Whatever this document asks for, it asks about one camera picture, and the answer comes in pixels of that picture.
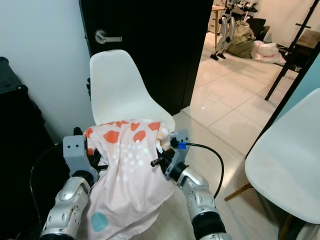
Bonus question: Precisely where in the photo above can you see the white shell chair wooden legs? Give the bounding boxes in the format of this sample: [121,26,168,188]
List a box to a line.
[224,87,320,240]
[89,49,176,133]

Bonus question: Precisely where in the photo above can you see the black case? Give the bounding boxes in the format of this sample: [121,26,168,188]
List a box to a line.
[0,56,67,240]

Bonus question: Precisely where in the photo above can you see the black door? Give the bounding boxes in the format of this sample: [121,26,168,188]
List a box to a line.
[79,0,215,116]

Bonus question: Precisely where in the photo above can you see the olive green bag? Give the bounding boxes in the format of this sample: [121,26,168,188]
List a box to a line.
[227,20,256,60]

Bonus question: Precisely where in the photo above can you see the silver standing humanoid robot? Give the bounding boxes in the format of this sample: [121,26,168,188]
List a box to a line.
[210,0,256,61]

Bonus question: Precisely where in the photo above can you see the white plastic bag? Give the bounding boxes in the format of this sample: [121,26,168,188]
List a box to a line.
[251,40,287,65]

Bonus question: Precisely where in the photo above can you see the dark wooden table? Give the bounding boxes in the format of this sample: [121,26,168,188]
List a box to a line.
[295,29,320,52]

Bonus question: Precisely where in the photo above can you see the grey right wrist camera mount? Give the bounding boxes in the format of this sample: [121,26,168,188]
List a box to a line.
[163,129,191,180]

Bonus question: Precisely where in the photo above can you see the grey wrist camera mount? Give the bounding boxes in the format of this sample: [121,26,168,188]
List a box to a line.
[63,135,100,185]
[163,129,191,180]

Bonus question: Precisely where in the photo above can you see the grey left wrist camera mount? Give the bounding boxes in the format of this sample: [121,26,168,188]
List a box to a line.
[63,135,100,185]

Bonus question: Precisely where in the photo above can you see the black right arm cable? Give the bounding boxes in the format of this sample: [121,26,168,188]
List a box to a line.
[187,142,225,200]

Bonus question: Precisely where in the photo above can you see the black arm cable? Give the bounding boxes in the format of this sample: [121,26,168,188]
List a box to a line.
[187,142,225,200]
[28,144,65,227]

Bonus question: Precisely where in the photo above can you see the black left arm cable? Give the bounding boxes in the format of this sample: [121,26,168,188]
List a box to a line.
[28,144,65,227]

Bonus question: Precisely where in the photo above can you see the silver door handle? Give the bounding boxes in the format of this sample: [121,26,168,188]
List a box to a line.
[95,29,123,45]

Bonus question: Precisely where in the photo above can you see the black door frame post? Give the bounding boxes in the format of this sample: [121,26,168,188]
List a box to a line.
[245,49,320,159]

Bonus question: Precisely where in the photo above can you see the black metal rack frame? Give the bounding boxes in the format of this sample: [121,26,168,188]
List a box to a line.
[264,0,320,101]

